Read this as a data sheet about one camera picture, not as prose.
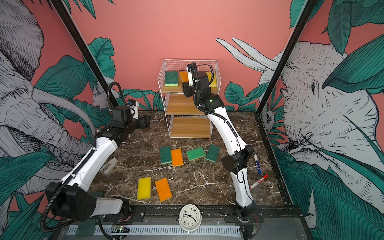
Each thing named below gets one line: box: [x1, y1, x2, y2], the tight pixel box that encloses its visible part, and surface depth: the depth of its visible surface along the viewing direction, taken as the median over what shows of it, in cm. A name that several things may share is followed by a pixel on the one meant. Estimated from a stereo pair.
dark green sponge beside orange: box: [159, 146, 172, 165], surface depth 97 cm
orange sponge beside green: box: [171, 148, 184, 167], surface depth 95 cm
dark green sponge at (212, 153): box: [205, 144, 221, 163], surface depth 98 cm
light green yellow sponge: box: [186, 147, 206, 161], surface depth 97 cm
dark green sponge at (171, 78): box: [165, 71, 179, 87], surface depth 79 cm
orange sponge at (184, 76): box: [179, 71, 189, 83], surface depth 82 cm
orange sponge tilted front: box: [154, 177, 173, 202], surface depth 83 cm
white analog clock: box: [174, 204, 206, 236], surface depth 71 cm
